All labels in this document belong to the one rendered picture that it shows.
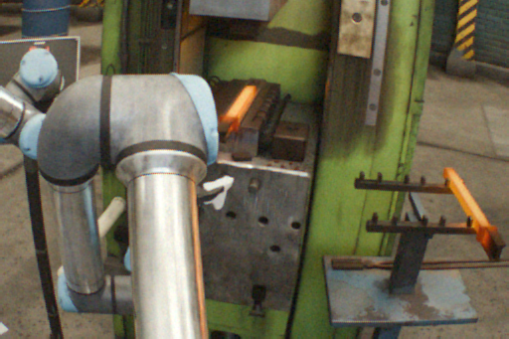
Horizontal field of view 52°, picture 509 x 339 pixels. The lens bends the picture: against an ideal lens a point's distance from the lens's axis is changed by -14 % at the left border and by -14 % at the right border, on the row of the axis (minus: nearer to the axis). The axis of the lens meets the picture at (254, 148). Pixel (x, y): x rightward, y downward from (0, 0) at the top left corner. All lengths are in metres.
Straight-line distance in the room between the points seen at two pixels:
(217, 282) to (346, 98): 0.63
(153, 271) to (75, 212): 0.22
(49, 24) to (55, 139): 5.30
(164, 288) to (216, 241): 0.96
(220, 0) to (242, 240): 0.63
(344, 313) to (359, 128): 0.54
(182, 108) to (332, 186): 1.03
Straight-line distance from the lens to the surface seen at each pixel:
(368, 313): 1.39
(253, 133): 1.50
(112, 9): 1.69
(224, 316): 1.75
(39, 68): 1.07
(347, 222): 1.74
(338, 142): 1.64
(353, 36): 1.53
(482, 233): 1.28
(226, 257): 1.62
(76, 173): 0.77
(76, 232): 0.86
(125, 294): 1.01
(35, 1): 6.00
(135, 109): 0.71
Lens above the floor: 1.52
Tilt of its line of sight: 23 degrees down
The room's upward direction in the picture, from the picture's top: 5 degrees clockwise
